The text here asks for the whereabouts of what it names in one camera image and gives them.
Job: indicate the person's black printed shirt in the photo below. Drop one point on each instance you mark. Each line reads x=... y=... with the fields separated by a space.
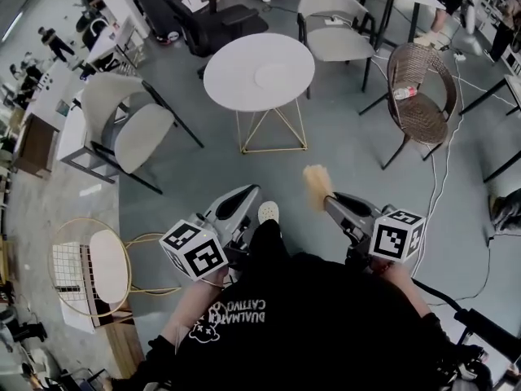
x=317 y=332

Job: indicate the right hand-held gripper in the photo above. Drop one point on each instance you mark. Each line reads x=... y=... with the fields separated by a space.
x=395 y=238

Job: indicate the silver bangle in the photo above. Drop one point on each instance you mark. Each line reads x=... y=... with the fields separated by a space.
x=213 y=284

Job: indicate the white desk black frame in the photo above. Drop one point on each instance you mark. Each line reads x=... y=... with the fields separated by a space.
x=71 y=137

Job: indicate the white power strip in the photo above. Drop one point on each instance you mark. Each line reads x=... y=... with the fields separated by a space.
x=459 y=56

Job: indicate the wooden cabinet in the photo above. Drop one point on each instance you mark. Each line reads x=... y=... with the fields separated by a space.
x=122 y=340

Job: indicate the black framed table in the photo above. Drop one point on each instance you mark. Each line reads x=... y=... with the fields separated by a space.
x=510 y=92

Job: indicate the round white table gold legs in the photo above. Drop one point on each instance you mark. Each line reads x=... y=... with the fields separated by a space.
x=232 y=67

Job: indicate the brown wicker chair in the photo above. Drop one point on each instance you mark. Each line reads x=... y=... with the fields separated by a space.
x=423 y=112

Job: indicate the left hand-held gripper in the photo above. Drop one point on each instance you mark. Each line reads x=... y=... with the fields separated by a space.
x=195 y=251

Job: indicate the person's black trousers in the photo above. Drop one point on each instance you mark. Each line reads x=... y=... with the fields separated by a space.
x=266 y=238

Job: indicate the white low cabinet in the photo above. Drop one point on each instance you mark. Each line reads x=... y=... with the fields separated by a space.
x=73 y=312

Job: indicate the person's left forearm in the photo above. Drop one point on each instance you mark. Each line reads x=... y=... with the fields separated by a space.
x=191 y=312

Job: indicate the dark grey wheeled machine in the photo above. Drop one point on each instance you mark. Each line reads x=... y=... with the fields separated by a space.
x=154 y=6

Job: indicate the black office chair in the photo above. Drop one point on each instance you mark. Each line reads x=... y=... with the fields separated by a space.
x=203 y=23

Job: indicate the person's white shoe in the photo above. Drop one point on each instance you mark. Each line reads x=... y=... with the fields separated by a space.
x=268 y=211

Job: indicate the white long counter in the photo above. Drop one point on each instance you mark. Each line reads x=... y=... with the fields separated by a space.
x=53 y=92

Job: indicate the yellow sponge cloth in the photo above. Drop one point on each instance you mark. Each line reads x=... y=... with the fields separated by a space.
x=317 y=185

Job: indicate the plastic bottle red label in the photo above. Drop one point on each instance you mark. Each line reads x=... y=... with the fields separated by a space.
x=405 y=93

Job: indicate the person's right forearm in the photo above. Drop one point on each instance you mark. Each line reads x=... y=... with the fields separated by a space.
x=407 y=291

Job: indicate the brown wooden table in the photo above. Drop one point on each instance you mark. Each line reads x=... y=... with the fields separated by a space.
x=36 y=145

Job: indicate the teal bin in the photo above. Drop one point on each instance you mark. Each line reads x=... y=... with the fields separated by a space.
x=63 y=108

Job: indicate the beige chair black legs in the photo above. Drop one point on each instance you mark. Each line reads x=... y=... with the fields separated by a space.
x=138 y=137
x=334 y=35

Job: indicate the white plate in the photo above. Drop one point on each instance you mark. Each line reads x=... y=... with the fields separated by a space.
x=273 y=76

